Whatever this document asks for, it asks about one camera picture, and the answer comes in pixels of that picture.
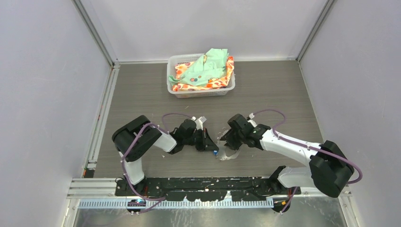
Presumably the orange patterned cloth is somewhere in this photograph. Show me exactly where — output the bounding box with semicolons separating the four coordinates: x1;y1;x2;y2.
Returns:
172;56;235;91

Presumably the perforated metal key plate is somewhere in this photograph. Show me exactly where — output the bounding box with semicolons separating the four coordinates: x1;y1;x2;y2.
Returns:
216;130;241;161

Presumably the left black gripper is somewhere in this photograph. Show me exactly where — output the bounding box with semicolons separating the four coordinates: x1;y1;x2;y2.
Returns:
183;128;218;152

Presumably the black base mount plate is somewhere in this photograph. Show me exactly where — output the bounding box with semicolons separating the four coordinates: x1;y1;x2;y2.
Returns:
115;173;301;202

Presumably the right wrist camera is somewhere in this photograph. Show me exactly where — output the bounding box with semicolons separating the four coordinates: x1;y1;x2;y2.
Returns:
247;113;257;127

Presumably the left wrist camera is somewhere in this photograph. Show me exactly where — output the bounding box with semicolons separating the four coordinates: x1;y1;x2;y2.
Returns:
191;116;207;130

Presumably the green patterned cloth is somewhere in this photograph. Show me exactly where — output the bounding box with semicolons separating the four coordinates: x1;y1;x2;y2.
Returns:
168;48;229;87

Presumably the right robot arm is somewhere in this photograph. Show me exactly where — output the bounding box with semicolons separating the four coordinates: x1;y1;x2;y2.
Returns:
219;114;356;198

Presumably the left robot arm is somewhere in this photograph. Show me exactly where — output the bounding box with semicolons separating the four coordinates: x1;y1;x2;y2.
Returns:
112;115;219;196

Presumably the white perforated plastic basket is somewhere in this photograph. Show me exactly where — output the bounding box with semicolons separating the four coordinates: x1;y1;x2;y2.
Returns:
166;53;235;98

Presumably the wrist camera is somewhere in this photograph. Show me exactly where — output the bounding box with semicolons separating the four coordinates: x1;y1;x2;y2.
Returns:
247;113;257;127
191;116;207;130

